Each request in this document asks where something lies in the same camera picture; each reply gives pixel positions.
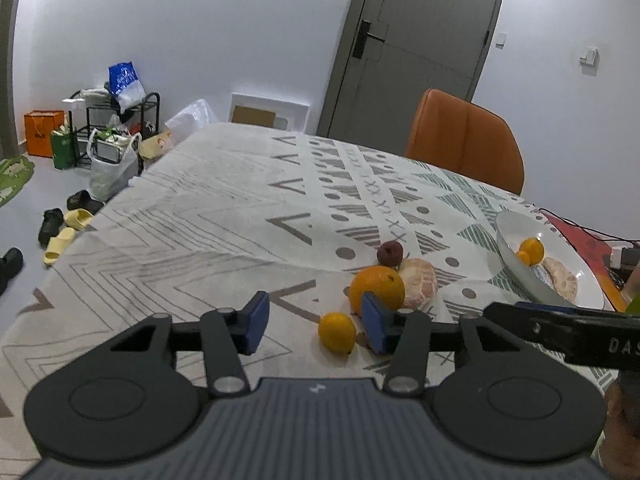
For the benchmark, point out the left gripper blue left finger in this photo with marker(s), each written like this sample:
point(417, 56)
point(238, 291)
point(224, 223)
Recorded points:
point(227, 334)

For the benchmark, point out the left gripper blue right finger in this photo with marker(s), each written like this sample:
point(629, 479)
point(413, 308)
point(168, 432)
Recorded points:
point(405, 337)

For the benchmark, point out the peeled pomelo piece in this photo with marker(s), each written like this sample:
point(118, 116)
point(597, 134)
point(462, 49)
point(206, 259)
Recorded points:
point(420, 282)
point(563, 282)

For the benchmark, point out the large orange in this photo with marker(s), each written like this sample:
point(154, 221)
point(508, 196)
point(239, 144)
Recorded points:
point(384, 282)

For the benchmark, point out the small mandarin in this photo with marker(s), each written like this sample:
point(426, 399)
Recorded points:
point(337, 332)
point(534, 247)

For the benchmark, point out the dark red fruit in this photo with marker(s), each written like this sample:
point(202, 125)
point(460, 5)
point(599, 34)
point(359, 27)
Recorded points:
point(390, 254)

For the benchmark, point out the green-brown round fruit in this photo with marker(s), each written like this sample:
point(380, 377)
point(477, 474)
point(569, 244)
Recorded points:
point(524, 257)

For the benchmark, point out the person's right hand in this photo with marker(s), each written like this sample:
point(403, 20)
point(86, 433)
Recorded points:
point(619, 451)

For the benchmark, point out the green snack package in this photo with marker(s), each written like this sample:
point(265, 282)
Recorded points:
point(631, 292)

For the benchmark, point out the red orange mat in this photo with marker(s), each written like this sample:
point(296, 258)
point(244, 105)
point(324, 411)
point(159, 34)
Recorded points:
point(596, 253)

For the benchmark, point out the white power adapter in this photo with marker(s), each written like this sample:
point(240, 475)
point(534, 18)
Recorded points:
point(624, 258)

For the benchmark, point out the patterned tablecloth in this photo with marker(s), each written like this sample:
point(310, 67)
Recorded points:
point(236, 209)

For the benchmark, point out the white ceramic bowl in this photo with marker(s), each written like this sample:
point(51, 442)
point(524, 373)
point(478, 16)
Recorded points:
point(512, 229)

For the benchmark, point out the yellow slipper far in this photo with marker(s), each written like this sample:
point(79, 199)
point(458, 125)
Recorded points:
point(78, 219)

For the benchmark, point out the yellow slipper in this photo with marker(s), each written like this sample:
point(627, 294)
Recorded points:
point(57, 245)
point(78, 219)

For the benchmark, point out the yellow slipper near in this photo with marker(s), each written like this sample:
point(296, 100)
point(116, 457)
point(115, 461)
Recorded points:
point(57, 245)

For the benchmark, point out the black slipper far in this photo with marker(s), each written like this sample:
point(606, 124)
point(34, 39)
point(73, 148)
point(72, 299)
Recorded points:
point(83, 200)

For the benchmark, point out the black slipper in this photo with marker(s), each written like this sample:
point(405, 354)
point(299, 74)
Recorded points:
point(83, 200)
point(52, 220)

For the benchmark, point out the orange leather chair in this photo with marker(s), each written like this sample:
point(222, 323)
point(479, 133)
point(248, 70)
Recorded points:
point(467, 139)

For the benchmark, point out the black slipper middle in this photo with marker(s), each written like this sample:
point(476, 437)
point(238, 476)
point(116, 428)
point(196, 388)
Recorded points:
point(52, 220)

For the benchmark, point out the white plastic bag with items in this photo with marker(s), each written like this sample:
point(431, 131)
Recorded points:
point(108, 178)

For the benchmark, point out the clear plastic bag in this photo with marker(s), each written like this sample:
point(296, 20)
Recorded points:
point(195, 116)

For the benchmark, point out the black shoe near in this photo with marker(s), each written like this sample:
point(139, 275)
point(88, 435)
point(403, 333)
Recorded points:
point(11, 264)

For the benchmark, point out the green paper bag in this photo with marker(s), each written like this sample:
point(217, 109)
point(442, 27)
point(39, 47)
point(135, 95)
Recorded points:
point(63, 148)

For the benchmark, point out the black shoe rack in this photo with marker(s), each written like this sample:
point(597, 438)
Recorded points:
point(88, 110)

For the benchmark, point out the green floor mat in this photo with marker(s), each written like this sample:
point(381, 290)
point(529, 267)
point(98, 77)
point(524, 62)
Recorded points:
point(15, 172)

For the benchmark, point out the blue white plastic bag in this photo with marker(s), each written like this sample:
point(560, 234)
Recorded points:
point(125, 86)

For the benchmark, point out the orange paper bag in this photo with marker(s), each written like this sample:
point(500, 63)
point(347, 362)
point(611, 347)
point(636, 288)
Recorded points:
point(38, 126)

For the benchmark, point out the grey door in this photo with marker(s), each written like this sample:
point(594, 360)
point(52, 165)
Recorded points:
point(429, 44)

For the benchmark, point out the black door handle lock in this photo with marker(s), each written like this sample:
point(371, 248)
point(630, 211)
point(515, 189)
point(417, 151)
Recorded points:
point(362, 36)

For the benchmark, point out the small white wall switch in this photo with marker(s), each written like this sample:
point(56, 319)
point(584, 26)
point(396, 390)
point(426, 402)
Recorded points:
point(501, 40)

